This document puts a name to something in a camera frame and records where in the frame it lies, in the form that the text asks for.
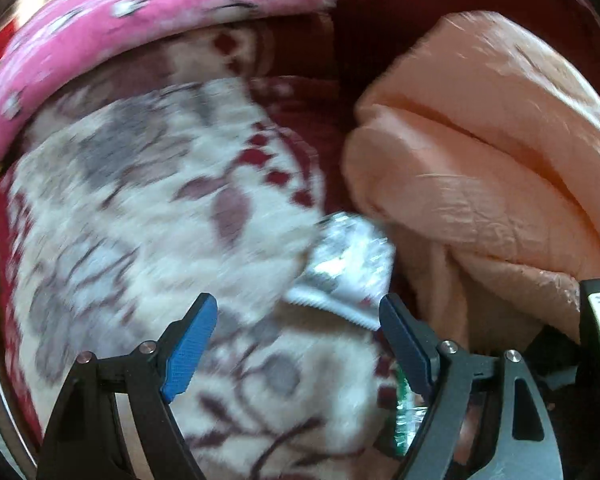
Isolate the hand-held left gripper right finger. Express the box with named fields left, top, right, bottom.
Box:
left=377, top=294, right=566, bottom=480

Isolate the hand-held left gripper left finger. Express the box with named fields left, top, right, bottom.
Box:
left=35, top=292, right=218, bottom=480

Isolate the silver foil snack packet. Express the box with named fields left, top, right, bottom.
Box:
left=285, top=211, right=397, bottom=331

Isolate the green foil snack packet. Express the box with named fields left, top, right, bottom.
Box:
left=387, top=360, right=431, bottom=458

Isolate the white red floral fleece blanket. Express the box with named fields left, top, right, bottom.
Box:
left=0, top=25, right=431, bottom=480

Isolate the peach quilt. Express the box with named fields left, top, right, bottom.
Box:
left=342, top=10, right=600, bottom=361

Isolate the dark red sofa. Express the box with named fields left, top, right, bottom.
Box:
left=325, top=0, right=600, bottom=126

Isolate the pink printed cushion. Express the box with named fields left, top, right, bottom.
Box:
left=0, top=0, right=338, bottom=163

